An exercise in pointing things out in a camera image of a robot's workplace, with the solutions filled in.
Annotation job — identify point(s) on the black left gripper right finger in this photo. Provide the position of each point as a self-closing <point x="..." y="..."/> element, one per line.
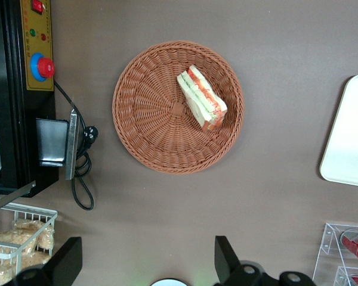
<point x="226" y="262"/>

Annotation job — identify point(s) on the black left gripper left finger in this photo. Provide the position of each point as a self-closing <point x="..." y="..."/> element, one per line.
<point x="65" y="262"/>

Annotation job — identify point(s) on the triangle sandwich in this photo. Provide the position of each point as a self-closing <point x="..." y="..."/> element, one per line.
<point x="201" y="95"/>

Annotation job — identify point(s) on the round brown wicker basket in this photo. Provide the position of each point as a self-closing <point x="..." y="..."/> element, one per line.
<point x="149" y="119"/>

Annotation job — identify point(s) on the cream rectangular plastic tray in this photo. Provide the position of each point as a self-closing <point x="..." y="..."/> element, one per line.
<point x="349" y="134"/>

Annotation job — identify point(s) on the rice cracker snack packet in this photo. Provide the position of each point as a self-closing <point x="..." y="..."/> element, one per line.
<point x="46" y="239"/>
<point x="0" y="273"/>
<point x="28" y="225"/>
<point x="32" y="259"/>
<point x="9" y="239"/>

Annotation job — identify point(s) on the silver metal bar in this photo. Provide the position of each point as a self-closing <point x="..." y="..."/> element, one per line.
<point x="9" y="198"/>

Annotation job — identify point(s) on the clear acrylic can dispenser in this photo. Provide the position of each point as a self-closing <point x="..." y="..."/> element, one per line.
<point x="325" y="253"/>

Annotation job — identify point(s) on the red packaged items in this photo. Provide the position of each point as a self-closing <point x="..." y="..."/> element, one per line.
<point x="356" y="247"/>

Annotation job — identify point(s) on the black machine yellow control panel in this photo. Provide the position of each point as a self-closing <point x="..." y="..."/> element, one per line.
<point x="12" y="119"/>

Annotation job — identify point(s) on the red emergency stop button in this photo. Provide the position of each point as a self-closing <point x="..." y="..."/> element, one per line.
<point x="44" y="68"/>

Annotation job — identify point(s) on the silver metal bracket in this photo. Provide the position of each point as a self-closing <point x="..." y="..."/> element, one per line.
<point x="72" y="143"/>

